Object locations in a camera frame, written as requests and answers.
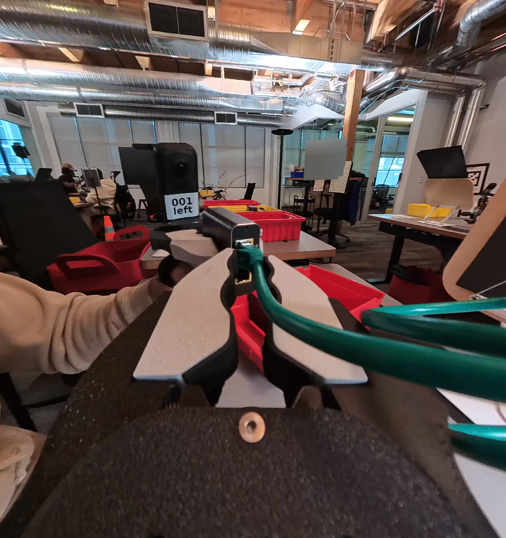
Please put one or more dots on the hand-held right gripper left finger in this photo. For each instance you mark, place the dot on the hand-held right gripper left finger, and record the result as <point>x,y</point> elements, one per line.
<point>189,328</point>

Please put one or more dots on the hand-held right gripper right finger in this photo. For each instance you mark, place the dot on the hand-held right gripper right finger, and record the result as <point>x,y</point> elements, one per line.
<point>311,365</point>

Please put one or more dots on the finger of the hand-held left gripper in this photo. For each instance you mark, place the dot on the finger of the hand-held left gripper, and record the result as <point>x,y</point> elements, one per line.
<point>192,248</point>

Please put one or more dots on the black ethernet adapter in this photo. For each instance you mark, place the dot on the black ethernet adapter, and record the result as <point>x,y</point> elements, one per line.
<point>223,222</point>

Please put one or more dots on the red plastic bin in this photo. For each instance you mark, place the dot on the red plastic bin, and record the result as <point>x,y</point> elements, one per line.
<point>345,290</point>

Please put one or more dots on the person's left forearm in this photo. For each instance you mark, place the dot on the person's left forearm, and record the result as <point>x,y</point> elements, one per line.
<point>47,319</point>

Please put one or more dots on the person's left hand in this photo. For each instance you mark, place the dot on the person's left hand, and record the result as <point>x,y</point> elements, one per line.
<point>182,272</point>

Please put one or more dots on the black square panel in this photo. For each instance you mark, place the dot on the black square panel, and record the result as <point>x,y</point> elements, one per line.
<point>137,166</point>

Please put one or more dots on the red ribbed bin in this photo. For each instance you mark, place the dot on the red ribbed bin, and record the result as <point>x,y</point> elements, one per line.
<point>227,204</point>
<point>278,229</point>

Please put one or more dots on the flat yellow tray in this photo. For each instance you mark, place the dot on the flat yellow tray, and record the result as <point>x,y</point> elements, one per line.
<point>236,208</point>

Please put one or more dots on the orange traffic cone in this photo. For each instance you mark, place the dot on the orange traffic cone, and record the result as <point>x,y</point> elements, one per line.
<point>109,231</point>

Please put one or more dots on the red tote basket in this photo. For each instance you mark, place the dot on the red tote basket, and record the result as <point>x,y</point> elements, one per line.
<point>110,269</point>

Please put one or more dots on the black floor lamp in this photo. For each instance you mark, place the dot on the black floor lamp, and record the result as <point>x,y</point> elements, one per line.
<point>281,132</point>

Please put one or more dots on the white air vent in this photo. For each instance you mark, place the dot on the white air vent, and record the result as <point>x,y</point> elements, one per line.
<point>177,19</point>

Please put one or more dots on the black partition board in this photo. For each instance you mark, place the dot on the black partition board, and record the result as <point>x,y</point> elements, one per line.
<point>34,218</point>

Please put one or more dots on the dark-legged work table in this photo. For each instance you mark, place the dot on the dark-legged work table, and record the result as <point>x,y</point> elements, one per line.
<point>425,227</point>

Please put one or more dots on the small yellow bin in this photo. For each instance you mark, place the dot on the small yellow bin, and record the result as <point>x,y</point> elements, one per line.
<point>421,210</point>

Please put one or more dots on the black wood-edged panel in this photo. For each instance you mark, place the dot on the black wood-edged panel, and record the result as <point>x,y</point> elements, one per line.
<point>496,260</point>

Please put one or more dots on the black and tan reflector panel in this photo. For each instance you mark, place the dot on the black and tan reflector panel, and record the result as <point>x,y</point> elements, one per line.
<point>442,162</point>

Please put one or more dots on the silver ventilation duct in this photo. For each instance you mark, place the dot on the silver ventilation duct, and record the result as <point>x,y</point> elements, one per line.
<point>68,80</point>
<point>68,25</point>

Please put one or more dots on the wooden post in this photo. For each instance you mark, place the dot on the wooden post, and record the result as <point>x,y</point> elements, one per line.
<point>353,105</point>

